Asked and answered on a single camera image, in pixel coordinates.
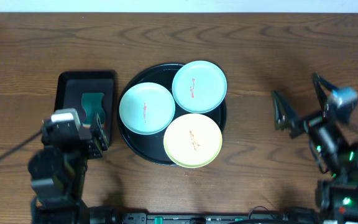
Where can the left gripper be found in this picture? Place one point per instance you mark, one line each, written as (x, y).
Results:
(96, 150)

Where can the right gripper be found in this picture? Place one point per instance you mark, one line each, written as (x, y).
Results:
(307, 125)

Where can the green and yellow sponge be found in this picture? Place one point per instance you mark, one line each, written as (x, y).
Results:
(92, 105)

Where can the light blue plate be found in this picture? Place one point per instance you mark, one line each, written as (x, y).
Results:
(147, 108)
(199, 86)

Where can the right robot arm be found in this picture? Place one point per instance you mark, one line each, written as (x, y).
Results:
(337, 198)

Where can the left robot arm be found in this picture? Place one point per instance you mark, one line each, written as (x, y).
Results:
(58, 171)

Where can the rectangular black tray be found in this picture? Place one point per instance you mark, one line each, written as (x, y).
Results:
(72, 85)

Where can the round black serving tray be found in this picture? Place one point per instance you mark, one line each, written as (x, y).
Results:
(150, 147)

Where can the yellow plate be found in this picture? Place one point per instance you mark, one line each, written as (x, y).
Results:
(192, 140)

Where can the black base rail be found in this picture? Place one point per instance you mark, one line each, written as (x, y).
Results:
(256, 215)

